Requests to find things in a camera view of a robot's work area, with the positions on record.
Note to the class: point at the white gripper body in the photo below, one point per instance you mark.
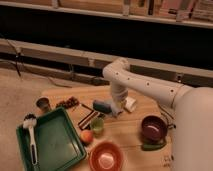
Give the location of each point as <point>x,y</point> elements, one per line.
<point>118,105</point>

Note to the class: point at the dark striped towel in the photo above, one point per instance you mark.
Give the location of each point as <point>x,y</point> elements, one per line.
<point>84,123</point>

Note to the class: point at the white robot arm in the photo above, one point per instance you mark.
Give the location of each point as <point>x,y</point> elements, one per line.
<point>192,137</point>

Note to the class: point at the green plastic tray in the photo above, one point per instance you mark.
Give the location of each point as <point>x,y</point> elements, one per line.
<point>58,145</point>

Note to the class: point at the blue grey sponge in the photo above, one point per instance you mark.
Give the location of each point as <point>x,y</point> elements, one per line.
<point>101,107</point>

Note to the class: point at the small green cup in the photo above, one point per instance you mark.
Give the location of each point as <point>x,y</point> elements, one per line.
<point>97,125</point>

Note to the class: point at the dark red grape bunch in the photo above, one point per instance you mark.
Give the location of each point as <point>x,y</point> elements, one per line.
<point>69,103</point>

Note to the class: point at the dark purple bowl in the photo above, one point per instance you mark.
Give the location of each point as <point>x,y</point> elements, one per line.
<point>154,128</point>

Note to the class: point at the green pepper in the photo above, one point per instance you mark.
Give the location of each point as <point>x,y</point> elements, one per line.
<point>153,146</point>

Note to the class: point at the orange red bowl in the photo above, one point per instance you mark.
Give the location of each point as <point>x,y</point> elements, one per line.
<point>106,156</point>

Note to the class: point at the small metal cup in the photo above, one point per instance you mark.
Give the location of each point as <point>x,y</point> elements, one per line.
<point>43,104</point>

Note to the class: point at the white dish brush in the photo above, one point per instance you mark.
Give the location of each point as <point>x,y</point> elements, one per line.
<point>29,123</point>

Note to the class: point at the wooden shelf rail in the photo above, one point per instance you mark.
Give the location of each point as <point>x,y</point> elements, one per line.
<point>182,74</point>

